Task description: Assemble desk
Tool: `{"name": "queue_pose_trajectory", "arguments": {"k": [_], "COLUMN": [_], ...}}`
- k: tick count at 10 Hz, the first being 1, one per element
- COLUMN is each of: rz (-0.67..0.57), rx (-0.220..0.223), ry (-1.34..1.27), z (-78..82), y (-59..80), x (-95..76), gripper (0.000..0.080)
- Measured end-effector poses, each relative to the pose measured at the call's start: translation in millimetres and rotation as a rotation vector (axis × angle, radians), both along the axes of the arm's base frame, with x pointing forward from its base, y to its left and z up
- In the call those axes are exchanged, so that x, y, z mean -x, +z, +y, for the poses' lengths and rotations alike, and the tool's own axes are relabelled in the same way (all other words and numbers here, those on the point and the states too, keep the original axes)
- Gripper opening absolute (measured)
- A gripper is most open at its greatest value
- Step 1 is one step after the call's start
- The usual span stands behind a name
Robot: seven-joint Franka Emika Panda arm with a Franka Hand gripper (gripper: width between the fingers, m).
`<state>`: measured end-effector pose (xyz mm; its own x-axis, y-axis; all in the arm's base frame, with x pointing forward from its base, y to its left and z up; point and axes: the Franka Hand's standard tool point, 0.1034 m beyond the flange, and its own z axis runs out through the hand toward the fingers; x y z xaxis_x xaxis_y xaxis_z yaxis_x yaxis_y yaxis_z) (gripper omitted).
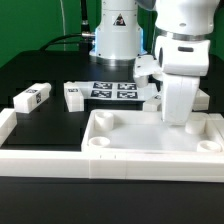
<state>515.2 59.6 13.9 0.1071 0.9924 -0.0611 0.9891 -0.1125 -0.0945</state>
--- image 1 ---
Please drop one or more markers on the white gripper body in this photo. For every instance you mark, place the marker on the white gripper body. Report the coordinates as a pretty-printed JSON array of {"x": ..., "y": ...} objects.
[{"x": 178, "y": 91}]

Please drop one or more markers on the white desk top tray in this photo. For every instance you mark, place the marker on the white desk top tray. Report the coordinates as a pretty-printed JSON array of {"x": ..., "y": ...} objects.
[{"x": 145, "y": 132}]

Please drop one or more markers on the white marker base sheet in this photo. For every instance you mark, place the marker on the white marker base sheet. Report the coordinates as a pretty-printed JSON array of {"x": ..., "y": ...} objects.
[{"x": 117, "y": 91}]

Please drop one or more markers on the white U-shaped obstacle frame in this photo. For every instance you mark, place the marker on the white U-shaped obstacle frame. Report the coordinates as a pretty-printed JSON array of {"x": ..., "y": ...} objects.
[{"x": 100, "y": 164}]

